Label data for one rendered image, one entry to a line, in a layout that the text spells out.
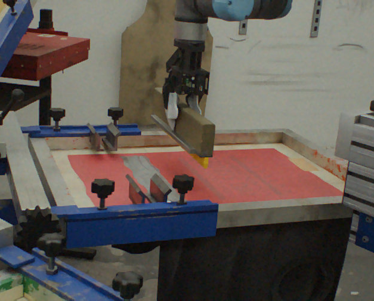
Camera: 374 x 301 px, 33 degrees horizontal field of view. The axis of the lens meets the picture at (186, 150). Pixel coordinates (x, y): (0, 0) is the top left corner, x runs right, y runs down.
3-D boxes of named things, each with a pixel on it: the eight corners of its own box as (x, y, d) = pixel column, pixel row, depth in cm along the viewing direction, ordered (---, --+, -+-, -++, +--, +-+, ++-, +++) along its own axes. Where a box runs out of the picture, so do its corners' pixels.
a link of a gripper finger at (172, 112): (167, 134, 143) (176, 95, 141) (160, 127, 148) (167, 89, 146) (180, 135, 144) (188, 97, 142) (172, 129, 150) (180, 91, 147)
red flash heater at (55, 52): (-5, 51, 284) (-6, 24, 281) (92, 61, 278) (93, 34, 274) (-83, 72, 227) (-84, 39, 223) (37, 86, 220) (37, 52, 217)
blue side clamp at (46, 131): (135, 147, 180) (136, 123, 178) (140, 152, 176) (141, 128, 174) (28, 150, 170) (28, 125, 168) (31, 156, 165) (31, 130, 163)
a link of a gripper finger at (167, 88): (160, 108, 145) (167, 71, 143) (158, 107, 147) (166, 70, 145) (179, 111, 147) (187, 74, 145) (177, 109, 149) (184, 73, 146)
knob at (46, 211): (56, 236, 112) (56, 197, 110) (61, 250, 107) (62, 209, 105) (13, 239, 109) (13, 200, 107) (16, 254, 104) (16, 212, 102)
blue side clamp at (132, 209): (206, 226, 131) (209, 194, 129) (216, 236, 126) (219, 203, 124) (62, 237, 120) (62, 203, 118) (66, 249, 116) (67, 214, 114)
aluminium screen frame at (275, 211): (286, 140, 196) (287, 128, 195) (408, 212, 144) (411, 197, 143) (27, 147, 168) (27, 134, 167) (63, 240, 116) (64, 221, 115)
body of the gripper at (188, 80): (177, 98, 139) (181, 43, 136) (165, 89, 147) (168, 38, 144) (209, 98, 142) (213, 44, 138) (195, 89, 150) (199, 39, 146)
